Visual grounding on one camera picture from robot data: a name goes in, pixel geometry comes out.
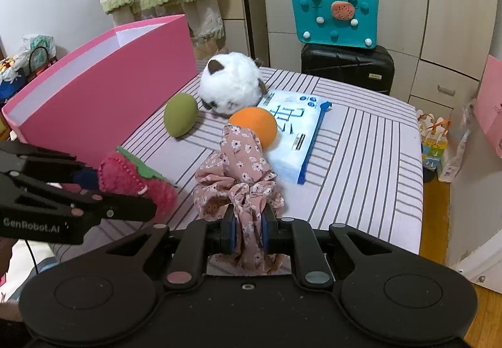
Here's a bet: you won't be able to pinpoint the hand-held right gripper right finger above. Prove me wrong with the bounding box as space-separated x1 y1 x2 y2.
261 210 398 291

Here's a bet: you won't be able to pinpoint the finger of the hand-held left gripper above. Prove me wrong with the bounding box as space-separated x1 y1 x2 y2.
0 141 99 192
8 171 158 222

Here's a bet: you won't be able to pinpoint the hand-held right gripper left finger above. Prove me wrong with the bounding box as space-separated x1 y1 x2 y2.
105 210 238 291

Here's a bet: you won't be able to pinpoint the red strawberry plush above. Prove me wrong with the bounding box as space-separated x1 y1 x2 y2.
98 147 179 221

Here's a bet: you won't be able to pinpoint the pink floral scrunchie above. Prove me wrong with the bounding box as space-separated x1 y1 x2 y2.
195 124 285 276

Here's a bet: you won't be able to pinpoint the pink cardboard box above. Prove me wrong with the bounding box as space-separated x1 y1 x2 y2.
2 14 199 172

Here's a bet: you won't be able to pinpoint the orange egg sponge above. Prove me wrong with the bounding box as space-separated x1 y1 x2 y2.
228 107 278 150

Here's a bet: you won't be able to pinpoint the blue white wipes pack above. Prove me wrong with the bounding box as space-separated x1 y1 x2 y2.
257 89 334 185

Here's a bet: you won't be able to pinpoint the green egg sponge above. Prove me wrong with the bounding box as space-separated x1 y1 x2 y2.
164 93 199 138

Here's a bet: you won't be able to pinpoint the white brown plush toy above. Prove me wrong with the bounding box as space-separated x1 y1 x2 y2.
198 52 269 116

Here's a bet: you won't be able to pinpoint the striped tablecloth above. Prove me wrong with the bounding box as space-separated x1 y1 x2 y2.
51 66 424 266

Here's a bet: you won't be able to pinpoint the white green plastic pack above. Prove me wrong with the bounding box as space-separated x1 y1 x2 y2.
21 34 57 58

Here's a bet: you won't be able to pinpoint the black suitcase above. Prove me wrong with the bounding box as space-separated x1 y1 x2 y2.
301 43 395 95

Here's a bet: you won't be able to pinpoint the colourful gift bag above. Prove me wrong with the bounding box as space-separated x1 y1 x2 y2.
416 110 450 172

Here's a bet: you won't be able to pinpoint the white fluffy pants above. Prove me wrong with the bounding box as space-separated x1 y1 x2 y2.
112 0 225 40

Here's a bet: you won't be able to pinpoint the clear plastic packet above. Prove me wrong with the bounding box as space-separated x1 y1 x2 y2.
438 101 471 182

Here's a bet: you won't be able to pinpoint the teal felt handbag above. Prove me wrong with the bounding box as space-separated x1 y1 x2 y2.
291 0 379 48

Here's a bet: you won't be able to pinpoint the black cable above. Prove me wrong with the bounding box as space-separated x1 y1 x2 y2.
24 240 40 275

